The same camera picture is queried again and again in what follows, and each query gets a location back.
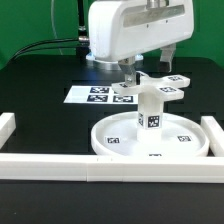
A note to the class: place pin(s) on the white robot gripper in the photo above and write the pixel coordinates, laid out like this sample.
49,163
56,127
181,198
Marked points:
121,29

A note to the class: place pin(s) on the white cross-shaped table base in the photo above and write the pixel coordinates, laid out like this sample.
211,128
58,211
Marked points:
167,88

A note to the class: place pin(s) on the white round table top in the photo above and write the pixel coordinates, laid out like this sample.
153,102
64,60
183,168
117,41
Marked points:
168,136

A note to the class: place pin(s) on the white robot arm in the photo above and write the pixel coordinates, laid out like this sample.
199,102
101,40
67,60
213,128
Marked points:
100,61

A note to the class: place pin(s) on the white sheet with markers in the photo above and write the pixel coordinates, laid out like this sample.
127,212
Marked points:
97,95

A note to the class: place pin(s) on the white right fence rail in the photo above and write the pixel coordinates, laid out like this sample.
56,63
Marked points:
215,135

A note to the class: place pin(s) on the white fence rail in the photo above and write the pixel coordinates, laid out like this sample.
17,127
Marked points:
113,169
7,127
215,135

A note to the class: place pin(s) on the white front fence rail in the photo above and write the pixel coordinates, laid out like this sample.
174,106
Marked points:
113,169

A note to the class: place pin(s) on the white left fence rail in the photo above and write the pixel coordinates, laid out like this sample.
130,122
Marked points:
7,127

